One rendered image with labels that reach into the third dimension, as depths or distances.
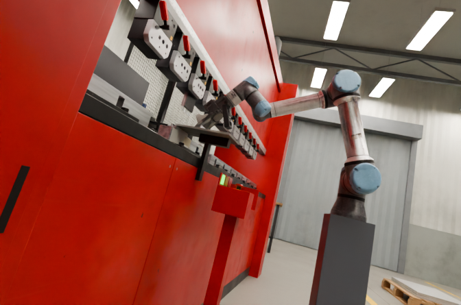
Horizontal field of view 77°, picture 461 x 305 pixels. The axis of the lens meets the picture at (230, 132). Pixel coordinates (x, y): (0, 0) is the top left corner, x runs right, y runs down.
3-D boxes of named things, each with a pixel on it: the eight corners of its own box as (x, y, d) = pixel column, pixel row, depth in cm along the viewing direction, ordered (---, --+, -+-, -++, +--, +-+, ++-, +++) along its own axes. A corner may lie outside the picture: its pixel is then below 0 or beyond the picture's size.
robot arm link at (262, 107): (272, 112, 140) (258, 96, 144) (272, 104, 130) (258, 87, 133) (259, 122, 140) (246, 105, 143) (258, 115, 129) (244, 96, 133)
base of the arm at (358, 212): (361, 222, 135) (363, 201, 137) (370, 223, 120) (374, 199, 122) (327, 214, 138) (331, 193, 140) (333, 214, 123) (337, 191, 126)
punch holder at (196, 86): (191, 88, 135) (200, 57, 139) (175, 86, 138) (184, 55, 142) (202, 100, 149) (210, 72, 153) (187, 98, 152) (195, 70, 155)
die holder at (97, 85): (29, 77, 64) (45, 40, 66) (10, 74, 66) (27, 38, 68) (146, 137, 111) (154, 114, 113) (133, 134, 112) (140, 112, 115)
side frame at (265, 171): (257, 278, 311) (298, 84, 362) (186, 254, 337) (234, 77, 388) (261, 274, 334) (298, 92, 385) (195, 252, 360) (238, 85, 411)
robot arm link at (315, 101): (343, 88, 150) (250, 107, 154) (348, 78, 140) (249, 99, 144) (350, 108, 147) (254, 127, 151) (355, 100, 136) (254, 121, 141)
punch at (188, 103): (183, 110, 139) (188, 92, 141) (179, 109, 139) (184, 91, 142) (191, 116, 148) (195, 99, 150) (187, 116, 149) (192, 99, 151)
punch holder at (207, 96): (205, 104, 154) (213, 76, 157) (191, 102, 156) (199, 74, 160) (213, 114, 168) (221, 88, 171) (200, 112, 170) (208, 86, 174)
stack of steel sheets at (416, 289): (476, 314, 345) (476, 309, 346) (416, 297, 361) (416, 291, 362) (435, 293, 441) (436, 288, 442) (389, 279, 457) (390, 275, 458)
